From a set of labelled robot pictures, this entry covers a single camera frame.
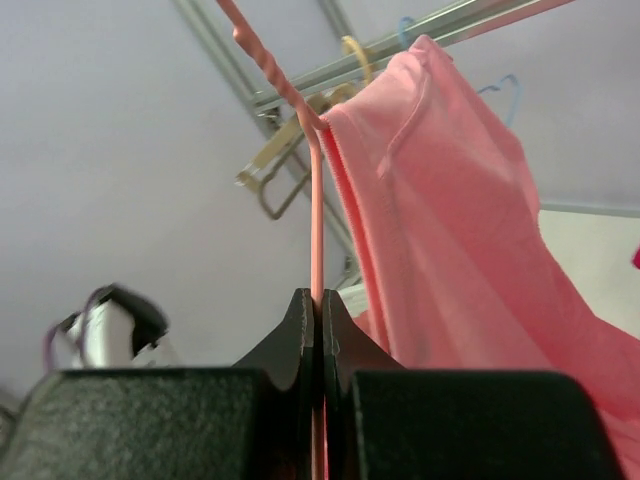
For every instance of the left wooden clip hanger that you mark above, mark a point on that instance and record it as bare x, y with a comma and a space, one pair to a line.
264, 167

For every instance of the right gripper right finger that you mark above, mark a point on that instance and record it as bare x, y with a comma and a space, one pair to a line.
385, 421

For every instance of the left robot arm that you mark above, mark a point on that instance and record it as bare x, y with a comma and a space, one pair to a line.
116, 328

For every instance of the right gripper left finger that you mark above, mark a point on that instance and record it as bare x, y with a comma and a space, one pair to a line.
251, 420

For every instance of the red t shirt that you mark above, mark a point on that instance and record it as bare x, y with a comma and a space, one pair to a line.
636, 259

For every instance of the pink wire hanger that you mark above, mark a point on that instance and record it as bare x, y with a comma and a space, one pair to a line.
310, 123

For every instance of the beige plastic hanger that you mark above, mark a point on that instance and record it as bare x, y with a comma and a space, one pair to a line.
343, 79

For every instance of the light pink t shirt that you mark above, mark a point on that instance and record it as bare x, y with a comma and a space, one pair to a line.
443, 212

